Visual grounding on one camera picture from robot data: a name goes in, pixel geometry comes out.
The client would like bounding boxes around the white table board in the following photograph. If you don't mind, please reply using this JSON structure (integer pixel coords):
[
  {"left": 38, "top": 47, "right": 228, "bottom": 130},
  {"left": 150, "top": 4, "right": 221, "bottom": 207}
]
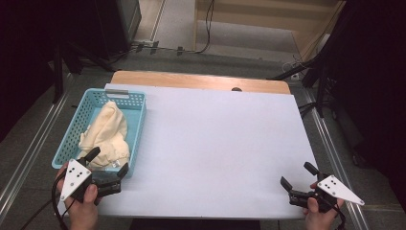
[{"left": 56, "top": 83, "right": 318, "bottom": 220}]

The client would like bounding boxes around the floor cable with black clips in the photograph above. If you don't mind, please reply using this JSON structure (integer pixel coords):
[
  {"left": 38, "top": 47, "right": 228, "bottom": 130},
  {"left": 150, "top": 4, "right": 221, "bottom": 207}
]
[{"left": 128, "top": 40, "right": 199, "bottom": 56}]

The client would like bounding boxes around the black hanging cable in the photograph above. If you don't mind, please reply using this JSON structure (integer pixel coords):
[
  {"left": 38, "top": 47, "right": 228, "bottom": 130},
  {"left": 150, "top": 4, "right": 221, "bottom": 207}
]
[{"left": 176, "top": 0, "right": 215, "bottom": 56}]

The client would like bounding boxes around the hand-held gripper cable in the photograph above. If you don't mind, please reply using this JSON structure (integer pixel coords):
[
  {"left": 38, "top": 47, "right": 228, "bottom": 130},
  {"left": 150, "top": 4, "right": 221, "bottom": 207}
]
[
  {"left": 51, "top": 172, "right": 79, "bottom": 230},
  {"left": 331, "top": 203, "right": 348, "bottom": 230}
]

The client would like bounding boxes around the right hand-held gripper cable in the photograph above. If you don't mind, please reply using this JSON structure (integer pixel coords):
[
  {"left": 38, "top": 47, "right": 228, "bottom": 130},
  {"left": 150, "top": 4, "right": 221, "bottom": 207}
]
[{"left": 331, "top": 203, "right": 348, "bottom": 230}]

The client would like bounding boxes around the person's right hand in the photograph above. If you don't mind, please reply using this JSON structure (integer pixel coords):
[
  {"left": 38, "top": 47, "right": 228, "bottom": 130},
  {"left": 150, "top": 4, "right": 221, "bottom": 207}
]
[{"left": 302, "top": 181, "right": 346, "bottom": 230}]

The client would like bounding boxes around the metal floor rail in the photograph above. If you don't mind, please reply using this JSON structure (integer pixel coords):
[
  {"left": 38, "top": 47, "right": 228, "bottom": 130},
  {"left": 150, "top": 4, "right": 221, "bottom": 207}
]
[
  {"left": 304, "top": 90, "right": 370, "bottom": 230},
  {"left": 148, "top": 0, "right": 168, "bottom": 42},
  {"left": 0, "top": 92, "right": 73, "bottom": 221}
]

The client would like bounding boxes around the white cable bundle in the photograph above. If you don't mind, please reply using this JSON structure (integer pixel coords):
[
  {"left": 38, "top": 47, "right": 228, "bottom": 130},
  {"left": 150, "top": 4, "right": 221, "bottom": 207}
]
[{"left": 282, "top": 54, "right": 307, "bottom": 81}]

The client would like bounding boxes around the light blue plastic basket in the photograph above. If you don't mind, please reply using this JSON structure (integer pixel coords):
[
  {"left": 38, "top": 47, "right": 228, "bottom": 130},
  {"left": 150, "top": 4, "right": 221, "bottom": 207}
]
[{"left": 51, "top": 87, "right": 147, "bottom": 178}]

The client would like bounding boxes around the black metal stand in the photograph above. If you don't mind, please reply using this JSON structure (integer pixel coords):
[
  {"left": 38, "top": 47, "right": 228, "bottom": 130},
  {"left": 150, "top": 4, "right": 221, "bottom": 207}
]
[
  {"left": 267, "top": 47, "right": 339, "bottom": 119},
  {"left": 51, "top": 39, "right": 117, "bottom": 104}
]

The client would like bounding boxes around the left hand-held gripper cable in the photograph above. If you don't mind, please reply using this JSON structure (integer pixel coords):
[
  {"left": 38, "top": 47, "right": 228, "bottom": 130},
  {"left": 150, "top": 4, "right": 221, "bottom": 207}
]
[{"left": 51, "top": 172, "right": 79, "bottom": 230}]

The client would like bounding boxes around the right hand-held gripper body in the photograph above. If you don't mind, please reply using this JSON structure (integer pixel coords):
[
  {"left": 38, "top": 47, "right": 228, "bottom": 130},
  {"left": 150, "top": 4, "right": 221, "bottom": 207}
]
[{"left": 288, "top": 173, "right": 366, "bottom": 214}]

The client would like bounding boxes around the black cabinet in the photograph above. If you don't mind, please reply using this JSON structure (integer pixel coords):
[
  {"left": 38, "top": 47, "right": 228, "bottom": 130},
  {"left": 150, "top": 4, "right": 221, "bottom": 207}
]
[{"left": 94, "top": 0, "right": 143, "bottom": 60}]

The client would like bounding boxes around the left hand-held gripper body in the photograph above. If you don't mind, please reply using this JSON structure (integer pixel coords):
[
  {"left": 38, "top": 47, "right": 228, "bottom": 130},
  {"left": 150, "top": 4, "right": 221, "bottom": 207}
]
[{"left": 59, "top": 158, "right": 123, "bottom": 205}]

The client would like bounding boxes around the black curtain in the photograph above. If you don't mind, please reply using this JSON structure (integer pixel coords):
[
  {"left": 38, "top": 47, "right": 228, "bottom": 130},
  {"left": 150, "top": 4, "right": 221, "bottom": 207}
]
[
  {"left": 0, "top": 0, "right": 99, "bottom": 143},
  {"left": 329, "top": 0, "right": 406, "bottom": 214}
]

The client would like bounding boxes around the cream sweatshirt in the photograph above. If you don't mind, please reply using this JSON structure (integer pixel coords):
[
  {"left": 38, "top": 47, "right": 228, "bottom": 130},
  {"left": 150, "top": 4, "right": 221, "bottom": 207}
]
[{"left": 78, "top": 101, "right": 131, "bottom": 170}]

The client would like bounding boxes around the wooden shelf unit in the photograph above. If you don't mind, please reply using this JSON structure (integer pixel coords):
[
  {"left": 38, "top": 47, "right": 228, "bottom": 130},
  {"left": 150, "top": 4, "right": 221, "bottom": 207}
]
[{"left": 192, "top": 0, "right": 348, "bottom": 63}]

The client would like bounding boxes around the person's left hand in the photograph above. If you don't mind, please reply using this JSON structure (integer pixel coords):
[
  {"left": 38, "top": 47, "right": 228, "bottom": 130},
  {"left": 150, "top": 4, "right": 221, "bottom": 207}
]
[{"left": 56, "top": 161, "right": 103, "bottom": 230}]

